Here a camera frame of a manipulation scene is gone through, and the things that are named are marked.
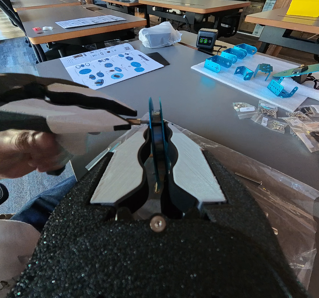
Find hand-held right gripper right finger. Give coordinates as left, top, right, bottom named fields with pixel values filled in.
left=162, top=122, right=227, bottom=215

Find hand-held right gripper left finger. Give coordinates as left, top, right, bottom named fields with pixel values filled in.
left=90, top=125, right=150, bottom=214

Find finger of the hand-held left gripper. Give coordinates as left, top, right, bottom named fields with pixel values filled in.
left=0, top=98, right=132, bottom=136
left=45, top=83, right=138, bottom=117

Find blue round turntable base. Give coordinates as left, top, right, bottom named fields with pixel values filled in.
left=148, top=97, right=172, bottom=194

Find wood-edged desk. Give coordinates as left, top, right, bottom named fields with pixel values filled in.
left=244, top=7, right=319, bottom=57
left=17, top=4, right=147, bottom=57
left=138, top=0, right=252, bottom=33
left=10, top=0, right=82, bottom=12
left=100, top=0, right=144, bottom=17

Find person's left hand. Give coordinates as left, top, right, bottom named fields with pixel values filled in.
left=0, top=128, right=75, bottom=179

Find open instruction booklet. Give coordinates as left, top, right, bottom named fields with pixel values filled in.
left=60, top=43, right=165, bottom=90

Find long silver bolt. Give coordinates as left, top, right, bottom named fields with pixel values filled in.
left=235, top=172, right=263, bottom=185

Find printed paper sheet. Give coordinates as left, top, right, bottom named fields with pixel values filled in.
left=55, top=14, right=128, bottom=29

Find large clear plastic bag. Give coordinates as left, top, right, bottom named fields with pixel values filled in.
left=86, top=120, right=319, bottom=291

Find pile of small screw bags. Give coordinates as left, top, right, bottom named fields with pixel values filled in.
left=232, top=100, right=319, bottom=152

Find black flat plate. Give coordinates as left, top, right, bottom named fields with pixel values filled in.
left=146, top=52, right=170, bottom=66

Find white foam sheet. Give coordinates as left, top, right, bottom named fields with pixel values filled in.
left=191, top=50, right=319, bottom=112

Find white wrapped grey bundle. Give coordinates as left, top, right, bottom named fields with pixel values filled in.
left=138, top=21, right=182, bottom=49

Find blue oval metal plate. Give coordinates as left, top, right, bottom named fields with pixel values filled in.
left=273, top=63, right=319, bottom=77

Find black servo motor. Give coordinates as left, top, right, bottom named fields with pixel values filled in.
left=292, top=65, right=312, bottom=84

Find dark device with green display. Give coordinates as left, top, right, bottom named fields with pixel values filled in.
left=196, top=28, right=218, bottom=48

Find yellow tray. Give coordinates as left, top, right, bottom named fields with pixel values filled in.
left=286, top=0, right=319, bottom=18

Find small blue angle bracket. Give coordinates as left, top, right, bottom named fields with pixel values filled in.
left=234, top=66, right=254, bottom=81

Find blue U-shaped servo bracket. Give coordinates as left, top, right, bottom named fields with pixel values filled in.
left=204, top=55, right=232, bottom=73
left=233, top=43, right=258, bottom=55
left=221, top=48, right=247, bottom=64

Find wide blue perforated bracket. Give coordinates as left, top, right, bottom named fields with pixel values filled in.
left=267, top=77, right=299, bottom=99

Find teal multi-hole metal bracket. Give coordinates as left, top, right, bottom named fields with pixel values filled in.
left=254, top=63, right=273, bottom=81

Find black device cable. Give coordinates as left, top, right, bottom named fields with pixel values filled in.
left=213, top=44, right=231, bottom=55

